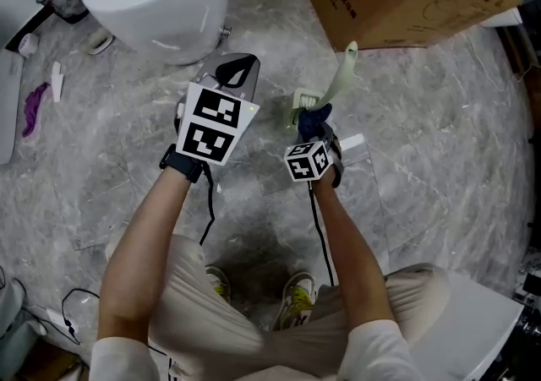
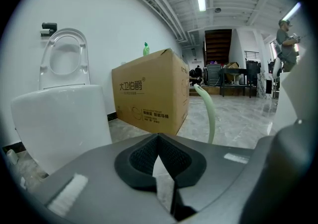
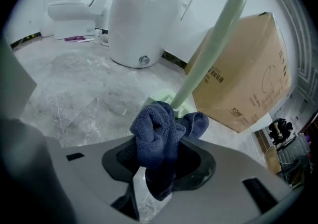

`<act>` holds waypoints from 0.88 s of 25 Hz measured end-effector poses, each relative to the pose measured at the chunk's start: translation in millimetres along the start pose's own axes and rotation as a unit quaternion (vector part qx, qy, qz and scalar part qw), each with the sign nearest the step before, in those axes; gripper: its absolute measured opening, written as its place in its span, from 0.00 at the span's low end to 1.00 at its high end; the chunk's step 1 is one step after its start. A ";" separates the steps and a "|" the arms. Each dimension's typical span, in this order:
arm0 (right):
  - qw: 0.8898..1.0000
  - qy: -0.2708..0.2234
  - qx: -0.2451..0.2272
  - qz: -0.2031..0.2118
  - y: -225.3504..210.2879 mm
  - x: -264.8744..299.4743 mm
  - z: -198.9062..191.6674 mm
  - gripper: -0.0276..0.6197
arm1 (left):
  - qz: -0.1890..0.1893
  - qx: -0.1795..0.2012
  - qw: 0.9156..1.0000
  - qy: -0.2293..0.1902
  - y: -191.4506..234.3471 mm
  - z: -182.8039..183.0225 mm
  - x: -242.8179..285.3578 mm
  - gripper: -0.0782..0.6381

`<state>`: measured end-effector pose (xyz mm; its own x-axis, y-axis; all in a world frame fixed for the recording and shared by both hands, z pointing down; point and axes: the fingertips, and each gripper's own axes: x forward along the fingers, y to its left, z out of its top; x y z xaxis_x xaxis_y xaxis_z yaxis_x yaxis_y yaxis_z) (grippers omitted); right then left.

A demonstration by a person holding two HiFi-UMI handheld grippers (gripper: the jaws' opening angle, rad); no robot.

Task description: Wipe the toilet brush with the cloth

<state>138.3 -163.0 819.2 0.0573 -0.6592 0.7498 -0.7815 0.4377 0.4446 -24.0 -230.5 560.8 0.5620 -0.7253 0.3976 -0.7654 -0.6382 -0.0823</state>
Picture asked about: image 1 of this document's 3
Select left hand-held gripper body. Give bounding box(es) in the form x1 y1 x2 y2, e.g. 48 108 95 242
175 76 260 166

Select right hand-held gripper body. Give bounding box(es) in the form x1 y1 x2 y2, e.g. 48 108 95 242
282 120 345 189

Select dark blue cloth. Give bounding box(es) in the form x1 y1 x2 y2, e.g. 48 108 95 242
297 102 334 142

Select pale green floor brush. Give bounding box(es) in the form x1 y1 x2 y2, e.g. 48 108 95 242
287 41 360 129

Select person's left forearm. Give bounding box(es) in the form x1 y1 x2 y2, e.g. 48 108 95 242
96 167 191 345

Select person's right forearm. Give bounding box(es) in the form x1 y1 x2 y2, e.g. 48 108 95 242
312 178 398 329

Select white toilet with raised lid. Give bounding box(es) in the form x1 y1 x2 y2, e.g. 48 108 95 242
79 0 235 67

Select white floor strip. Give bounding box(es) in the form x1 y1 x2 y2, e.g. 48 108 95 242
337 133 367 156

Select clear tape roll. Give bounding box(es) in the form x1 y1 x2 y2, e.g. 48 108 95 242
79 27 114 55

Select person's right shoe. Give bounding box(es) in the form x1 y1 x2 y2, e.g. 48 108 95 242
270 271 317 332

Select person's shoe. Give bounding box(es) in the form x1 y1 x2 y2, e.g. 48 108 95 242
205 264 232 302
270 271 317 332

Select person's left shoe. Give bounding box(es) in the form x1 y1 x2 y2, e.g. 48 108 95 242
205 264 232 302

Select white paper piece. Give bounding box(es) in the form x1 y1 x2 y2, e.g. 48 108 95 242
50 61 67 104

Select purple cloth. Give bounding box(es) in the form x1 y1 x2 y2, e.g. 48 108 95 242
21 81 52 139

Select person's beige trousers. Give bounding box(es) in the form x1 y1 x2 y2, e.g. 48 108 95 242
105 226 451 381

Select white rectangular basin panel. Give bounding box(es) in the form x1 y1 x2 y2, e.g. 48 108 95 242
407 271 525 381

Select brown wooden step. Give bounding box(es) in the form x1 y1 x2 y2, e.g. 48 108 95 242
498 24 541 80

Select person's white shirt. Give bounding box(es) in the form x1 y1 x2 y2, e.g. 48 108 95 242
88 319 428 381

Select open brown cardboard carton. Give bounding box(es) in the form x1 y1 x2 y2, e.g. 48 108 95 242
16 340 92 381

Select black wrist strap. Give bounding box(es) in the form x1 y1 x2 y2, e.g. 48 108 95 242
158 143 204 184

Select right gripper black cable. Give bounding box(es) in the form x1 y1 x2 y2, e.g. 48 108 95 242
308 180 336 287

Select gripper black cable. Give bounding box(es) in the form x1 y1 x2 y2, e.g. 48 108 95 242
198 161 216 245
308 180 336 287

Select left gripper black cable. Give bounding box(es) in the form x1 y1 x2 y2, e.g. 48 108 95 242
198 161 216 245

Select black plug cable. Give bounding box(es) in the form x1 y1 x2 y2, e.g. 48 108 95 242
61 288 101 346

